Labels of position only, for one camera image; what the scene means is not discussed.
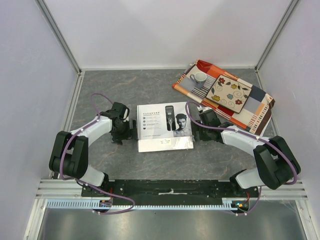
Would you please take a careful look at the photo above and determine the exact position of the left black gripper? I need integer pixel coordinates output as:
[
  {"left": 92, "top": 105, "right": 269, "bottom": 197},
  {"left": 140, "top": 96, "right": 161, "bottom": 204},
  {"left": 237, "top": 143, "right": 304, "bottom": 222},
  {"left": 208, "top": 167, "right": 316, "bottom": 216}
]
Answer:
[{"left": 111, "top": 119, "right": 139, "bottom": 146}]

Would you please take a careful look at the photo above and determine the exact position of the white clipper kit box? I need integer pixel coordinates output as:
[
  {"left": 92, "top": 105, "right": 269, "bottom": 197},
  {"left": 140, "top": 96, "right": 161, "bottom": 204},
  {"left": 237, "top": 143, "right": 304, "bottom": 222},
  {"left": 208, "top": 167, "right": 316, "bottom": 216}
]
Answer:
[{"left": 137, "top": 102, "right": 194, "bottom": 153}]

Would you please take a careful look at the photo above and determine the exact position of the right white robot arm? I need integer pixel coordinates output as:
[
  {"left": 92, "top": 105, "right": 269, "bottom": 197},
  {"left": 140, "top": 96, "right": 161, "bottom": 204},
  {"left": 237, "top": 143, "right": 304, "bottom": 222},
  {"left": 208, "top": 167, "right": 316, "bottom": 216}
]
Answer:
[{"left": 192, "top": 107, "right": 301, "bottom": 197}]

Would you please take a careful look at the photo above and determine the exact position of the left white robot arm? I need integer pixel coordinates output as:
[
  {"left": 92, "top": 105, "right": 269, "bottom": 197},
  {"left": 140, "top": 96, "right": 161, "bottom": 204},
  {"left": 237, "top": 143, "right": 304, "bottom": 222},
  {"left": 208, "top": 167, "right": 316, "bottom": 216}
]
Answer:
[{"left": 49, "top": 102, "right": 138, "bottom": 197}]

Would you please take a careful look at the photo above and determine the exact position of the floral square plate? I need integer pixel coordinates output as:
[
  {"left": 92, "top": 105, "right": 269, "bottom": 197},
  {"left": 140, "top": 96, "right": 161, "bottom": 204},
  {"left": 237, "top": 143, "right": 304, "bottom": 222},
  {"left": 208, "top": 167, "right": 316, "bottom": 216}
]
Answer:
[{"left": 206, "top": 75, "right": 252, "bottom": 114}]

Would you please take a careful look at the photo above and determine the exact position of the white blue mug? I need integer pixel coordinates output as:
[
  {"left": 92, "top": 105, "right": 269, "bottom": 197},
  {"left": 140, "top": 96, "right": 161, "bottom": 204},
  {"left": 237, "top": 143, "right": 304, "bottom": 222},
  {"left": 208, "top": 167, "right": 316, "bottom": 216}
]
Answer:
[{"left": 189, "top": 71, "right": 207, "bottom": 89}]

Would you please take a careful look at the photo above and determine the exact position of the patterned colourful cloth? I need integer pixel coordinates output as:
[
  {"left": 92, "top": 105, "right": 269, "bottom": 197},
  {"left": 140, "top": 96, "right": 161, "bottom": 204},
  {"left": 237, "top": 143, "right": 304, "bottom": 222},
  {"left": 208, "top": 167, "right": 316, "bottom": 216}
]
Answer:
[{"left": 172, "top": 59, "right": 275, "bottom": 136}]

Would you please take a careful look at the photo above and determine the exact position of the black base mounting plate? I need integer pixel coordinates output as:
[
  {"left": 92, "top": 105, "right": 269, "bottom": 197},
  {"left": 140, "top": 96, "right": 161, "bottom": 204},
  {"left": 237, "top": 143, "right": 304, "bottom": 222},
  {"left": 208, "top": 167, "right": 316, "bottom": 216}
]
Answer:
[{"left": 81, "top": 178, "right": 261, "bottom": 205}]

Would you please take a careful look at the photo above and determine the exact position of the slotted grey cable duct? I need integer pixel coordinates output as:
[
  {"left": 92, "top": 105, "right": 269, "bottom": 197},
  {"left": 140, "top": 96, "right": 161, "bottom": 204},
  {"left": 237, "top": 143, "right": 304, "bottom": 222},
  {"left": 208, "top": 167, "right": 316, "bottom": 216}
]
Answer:
[{"left": 46, "top": 199, "right": 248, "bottom": 211}]

